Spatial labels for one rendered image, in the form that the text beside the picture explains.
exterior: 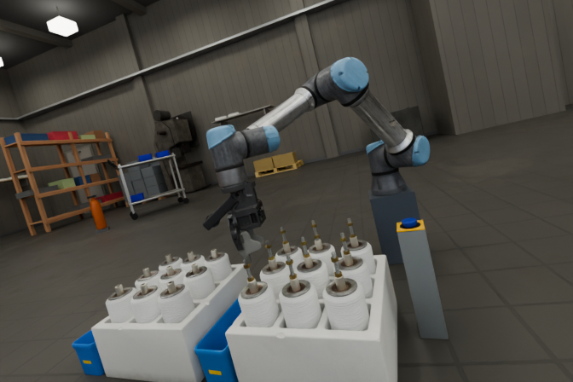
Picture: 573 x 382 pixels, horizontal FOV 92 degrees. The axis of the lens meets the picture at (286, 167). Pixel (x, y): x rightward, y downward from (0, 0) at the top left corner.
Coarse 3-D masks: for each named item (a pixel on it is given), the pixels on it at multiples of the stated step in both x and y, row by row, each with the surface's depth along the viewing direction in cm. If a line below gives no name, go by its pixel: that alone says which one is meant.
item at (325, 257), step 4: (332, 248) 91; (324, 252) 89; (328, 252) 89; (312, 256) 89; (316, 256) 89; (320, 256) 88; (324, 256) 88; (328, 256) 89; (324, 260) 88; (328, 260) 89; (328, 264) 89; (332, 264) 89; (328, 268) 89; (332, 268) 89; (328, 272) 89; (332, 272) 89
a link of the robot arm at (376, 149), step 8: (376, 144) 118; (384, 144) 118; (368, 152) 122; (376, 152) 119; (384, 152) 116; (368, 160) 124; (376, 160) 120; (384, 160) 116; (376, 168) 121; (384, 168) 119; (392, 168) 119
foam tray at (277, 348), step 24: (384, 264) 86; (384, 288) 75; (384, 312) 68; (240, 336) 70; (264, 336) 68; (288, 336) 65; (312, 336) 63; (336, 336) 61; (360, 336) 59; (384, 336) 62; (240, 360) 72; (264, 360) 69; (288, 360) 66; (312, 360) 64; (336, 360) 61; (360, 360) 59; (384, 360) 58
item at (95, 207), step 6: (90, 204) 427; (96, 204) 429; (96, 210) 428; (96, 216) 428; (102, 216) 433; (96, 222) 428; (102, 222) 431; (96, 228) 431; (102, 228) 431; (108, 228) 434
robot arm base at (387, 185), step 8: (376, 176) 122; (384, 176) 119; (392, 176) 119; (400, 176) 121; (376, 184) 122; (384, 184) 119; (392, 184) 118; (400, 184) 120; (376, 192) 122; (384, 192) 119; (392, 192) 118; (400, 192) 118
